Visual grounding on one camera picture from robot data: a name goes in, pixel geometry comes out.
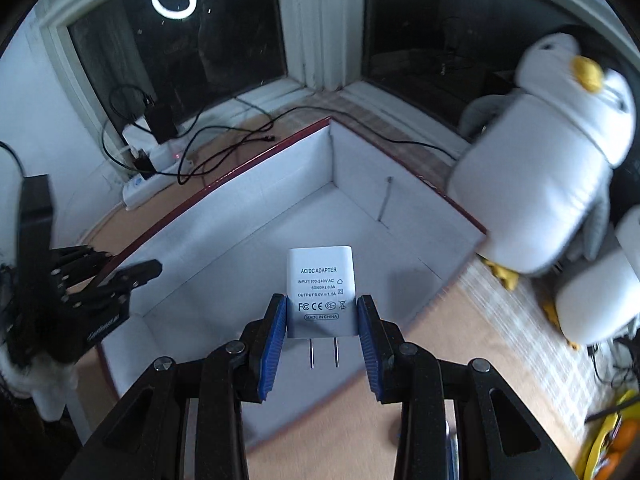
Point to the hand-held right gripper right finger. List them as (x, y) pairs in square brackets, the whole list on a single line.
[(371, 347)]

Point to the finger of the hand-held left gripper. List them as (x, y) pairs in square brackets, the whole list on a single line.
[(80, 260), (135, 274)]

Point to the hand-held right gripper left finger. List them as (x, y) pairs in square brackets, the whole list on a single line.
[(272, 347)]

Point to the white power adapter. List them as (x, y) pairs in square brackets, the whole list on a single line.
[(320, 285)]

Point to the white cardboard box red rim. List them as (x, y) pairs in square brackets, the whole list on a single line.
[(280, 210)]

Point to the person's left forearm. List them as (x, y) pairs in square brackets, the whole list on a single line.
[(45, 390)]

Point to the white power strip red light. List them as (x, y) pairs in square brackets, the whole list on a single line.
[(167, 152)]

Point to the checked cloth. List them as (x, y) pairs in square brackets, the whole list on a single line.
[(530, 335)]

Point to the small white penguin plush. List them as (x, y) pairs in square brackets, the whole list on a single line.
[(595, 295)]

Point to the dark window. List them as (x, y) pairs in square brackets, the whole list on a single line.
[(200, 50), (425, 35)]

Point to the large white penguin plush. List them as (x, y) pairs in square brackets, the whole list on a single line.
[(535, 170)]

